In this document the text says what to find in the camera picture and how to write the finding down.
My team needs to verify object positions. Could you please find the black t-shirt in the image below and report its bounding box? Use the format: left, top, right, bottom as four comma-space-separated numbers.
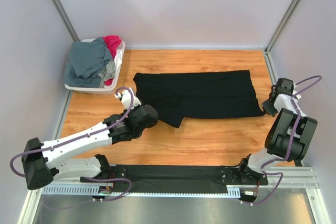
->
133, 70, 265, 128

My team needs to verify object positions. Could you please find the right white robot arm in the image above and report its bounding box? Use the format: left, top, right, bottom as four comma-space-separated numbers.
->
236, 78, 317, 185

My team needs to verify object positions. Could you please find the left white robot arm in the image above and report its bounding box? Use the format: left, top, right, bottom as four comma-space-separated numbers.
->
21, 105, 158, 190

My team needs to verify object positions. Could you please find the light grey t-shirt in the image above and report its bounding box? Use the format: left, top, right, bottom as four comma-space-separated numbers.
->
98, 60, 116, 88

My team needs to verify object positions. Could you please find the white t-shirt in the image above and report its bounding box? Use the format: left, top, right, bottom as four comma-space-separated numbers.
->
105, 46, 124, 89

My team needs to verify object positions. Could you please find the white laundry basket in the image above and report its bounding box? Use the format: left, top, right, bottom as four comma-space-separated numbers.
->
64, 40, 125, 94

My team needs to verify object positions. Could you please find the pink red t-shirt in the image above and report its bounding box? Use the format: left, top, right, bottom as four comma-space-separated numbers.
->
102, 35, 122, 59

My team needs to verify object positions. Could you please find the teal grey t-shirt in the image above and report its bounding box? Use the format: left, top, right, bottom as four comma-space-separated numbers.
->
64, 37, 114, 88

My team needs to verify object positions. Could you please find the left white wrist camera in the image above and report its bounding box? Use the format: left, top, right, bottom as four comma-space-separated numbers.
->
114, 88, 142, 110

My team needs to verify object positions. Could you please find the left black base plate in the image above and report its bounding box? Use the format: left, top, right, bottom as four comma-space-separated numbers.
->
80, 165, 133, 183

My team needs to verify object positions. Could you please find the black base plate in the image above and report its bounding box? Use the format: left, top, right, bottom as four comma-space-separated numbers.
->
219, 166, 268, 186
80, 165, 133, 183

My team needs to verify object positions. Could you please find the aluminium frame rail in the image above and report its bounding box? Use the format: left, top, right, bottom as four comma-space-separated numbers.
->
267, 166, 319, 189

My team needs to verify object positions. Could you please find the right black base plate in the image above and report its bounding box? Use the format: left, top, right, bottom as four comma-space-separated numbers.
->
219, 166, 268, 186

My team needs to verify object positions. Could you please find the slotted grey cable duct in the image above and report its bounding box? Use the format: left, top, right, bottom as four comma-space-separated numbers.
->
41, 184, 240, 199

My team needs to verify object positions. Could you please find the right corner aluminium post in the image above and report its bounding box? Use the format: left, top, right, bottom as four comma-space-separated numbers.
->
265, 0, 301, 54

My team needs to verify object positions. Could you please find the corner aluminium post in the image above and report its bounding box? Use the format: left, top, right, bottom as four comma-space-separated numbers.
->
265, 0, 301, 54
51, 0, 79, 41

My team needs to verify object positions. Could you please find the left corner aluminium post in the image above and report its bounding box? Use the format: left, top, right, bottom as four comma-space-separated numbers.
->
51, 0, 79, 41

